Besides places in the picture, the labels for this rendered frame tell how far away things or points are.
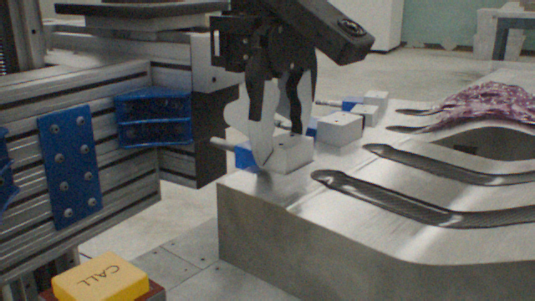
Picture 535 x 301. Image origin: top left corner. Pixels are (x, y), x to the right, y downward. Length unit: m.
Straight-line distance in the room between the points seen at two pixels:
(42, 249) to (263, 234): 0.43
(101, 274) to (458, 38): 7.47
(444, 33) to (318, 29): 7.36
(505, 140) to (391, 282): 0.36
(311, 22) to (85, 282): 0.30
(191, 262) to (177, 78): 0.38
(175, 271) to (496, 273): 0.30
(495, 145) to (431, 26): 7.12
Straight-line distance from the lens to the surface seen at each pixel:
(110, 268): 0.45
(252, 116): 0.46
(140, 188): 0.87
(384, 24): 7.05
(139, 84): 0.82
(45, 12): 6.19
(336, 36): 0.42
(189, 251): 0.53
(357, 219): 0.42
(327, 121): 0.57
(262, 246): 0.46
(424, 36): 7.82
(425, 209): 0.46
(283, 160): 0.48
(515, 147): 0.70
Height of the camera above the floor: 1.08
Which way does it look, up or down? 21 degrees down
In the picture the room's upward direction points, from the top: straight up
